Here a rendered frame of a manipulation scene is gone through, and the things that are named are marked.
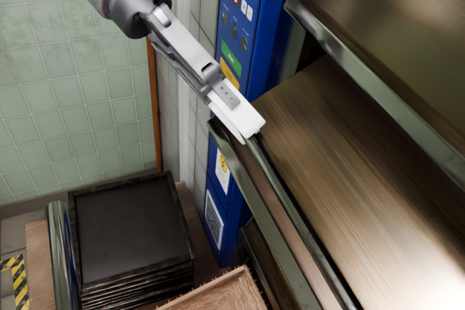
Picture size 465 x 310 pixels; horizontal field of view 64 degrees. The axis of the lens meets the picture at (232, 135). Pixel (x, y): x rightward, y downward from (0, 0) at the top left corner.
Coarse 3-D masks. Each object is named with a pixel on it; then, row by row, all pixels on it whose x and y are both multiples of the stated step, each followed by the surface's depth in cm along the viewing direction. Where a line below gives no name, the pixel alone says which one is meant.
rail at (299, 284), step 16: (208, 128) 51; (224, 128) 51; (224, 144) 49; (224, 160) 48; (240, 160) 47; (240, 176) 45; (256, 192) 44; (256, 208) 42; (272, 224) 41; (272, 240) 40; (288, 256) 38; (288, 272) 38; (304, 272) 38; (304, 288) 36; (304, 304) 36; (320, 304) 35
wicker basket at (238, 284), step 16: (240, 272) 85; (192, 288) 84; (208, 288) 84; (224, 288) 88; (240, 288) 86; (256, 288) 81; (176, 304) 83; (192, 304) 87; (208, 304) 91; (224, 304) 94; (240, 304) 87; (256, 304) 81
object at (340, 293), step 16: (256, 144) 42; (256, 160) 42; (272, 160) 44; (272, 176) 39; (288, 192) 38; (288, 208) 37; (304, 224) 36; (304, 240) 35; (320, 240) 35; (320, 256) 34; (320, 272) 33; (336, 272) 33; (336, 288) 32; (352, 304) 31
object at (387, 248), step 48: (288, 96) 51; (336, 96) 48; (240, 144) 50; (288, 144) 47; (336, 144) 45; (384, 144) 42; (336, 192) 42; (384, 192) 40; (432, 192) 38; (288, 240) 41; (336, 240) 39; (384, 240) 38; (432, 240) 36; (384, 288) 36; (432, 288) 34
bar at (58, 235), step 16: (48, 208) 54; (64, 208) 55; (48, 224) 53; (64, 224) 53; (64, 240) 51; (64, 256) 50; (64, 272) 48; (64, 288) 47; (64, 304) 45; (80, 304) 46
